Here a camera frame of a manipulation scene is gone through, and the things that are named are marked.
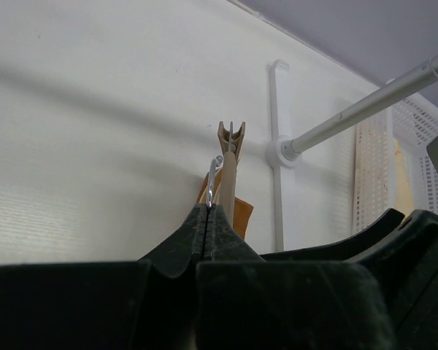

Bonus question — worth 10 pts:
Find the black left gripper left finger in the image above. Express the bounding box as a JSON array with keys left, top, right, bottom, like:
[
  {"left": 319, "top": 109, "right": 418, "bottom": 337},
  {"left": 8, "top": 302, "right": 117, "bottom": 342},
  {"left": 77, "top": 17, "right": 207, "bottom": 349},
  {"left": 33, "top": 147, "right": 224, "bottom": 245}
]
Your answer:
[{"left": 0, "top": 204, "right": 209, "bottom": 349}]

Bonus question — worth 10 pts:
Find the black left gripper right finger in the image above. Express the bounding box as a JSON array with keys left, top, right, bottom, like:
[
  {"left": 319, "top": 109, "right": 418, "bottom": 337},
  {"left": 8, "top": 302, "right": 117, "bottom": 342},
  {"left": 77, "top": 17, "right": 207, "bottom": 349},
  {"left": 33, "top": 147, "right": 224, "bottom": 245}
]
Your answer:
[{"left": 195, "top": 209, "right": 398, "bottom": 349}]

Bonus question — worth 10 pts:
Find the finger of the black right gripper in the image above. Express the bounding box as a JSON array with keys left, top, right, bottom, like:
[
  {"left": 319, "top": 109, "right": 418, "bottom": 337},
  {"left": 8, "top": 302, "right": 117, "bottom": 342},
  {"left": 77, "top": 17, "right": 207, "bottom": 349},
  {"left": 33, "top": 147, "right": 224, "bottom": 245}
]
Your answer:
[{"left": 262, "top": 209, "right": 438, "bottom": 349}]

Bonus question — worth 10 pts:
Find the brown boxer underwear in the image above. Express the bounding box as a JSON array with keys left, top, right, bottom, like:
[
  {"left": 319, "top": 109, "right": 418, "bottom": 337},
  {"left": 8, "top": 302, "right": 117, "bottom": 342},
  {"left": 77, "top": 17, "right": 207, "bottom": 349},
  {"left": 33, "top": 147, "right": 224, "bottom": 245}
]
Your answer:
[{"left": 196, "top": 174, "right": 254, "bottom": 239}]

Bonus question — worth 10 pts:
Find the wooden clip hanger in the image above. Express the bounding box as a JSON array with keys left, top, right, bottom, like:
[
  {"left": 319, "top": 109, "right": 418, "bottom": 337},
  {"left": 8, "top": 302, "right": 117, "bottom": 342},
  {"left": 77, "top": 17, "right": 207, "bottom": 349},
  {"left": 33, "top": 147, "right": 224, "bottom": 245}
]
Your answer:
[{"left": 204, "top": 121, "right": 246, "bottom": 226}]

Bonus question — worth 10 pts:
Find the beige underwear in basket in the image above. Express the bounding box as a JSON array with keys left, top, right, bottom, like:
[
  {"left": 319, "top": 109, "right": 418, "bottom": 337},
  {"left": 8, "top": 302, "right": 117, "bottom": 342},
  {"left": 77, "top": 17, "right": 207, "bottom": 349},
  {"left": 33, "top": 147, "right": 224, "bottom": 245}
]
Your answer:
[{"left": 393, "top": 139, "right": 414, "bottom": 217}]

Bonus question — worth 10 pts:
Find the white plastic basket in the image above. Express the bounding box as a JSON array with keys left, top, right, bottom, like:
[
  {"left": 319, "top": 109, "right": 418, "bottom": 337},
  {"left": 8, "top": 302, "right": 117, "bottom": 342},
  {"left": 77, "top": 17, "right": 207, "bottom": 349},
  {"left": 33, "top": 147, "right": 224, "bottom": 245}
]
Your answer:
[{"left": 353, "top": 93, "right": 438, "bottom": 233}]

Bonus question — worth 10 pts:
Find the white metal clothes rack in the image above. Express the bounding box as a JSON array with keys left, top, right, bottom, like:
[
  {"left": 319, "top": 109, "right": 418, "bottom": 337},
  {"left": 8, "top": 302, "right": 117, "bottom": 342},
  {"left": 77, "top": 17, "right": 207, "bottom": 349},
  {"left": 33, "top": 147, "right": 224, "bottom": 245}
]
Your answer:
[{"left": 266, "top": 55, "right": 438, "bottom": 251}]

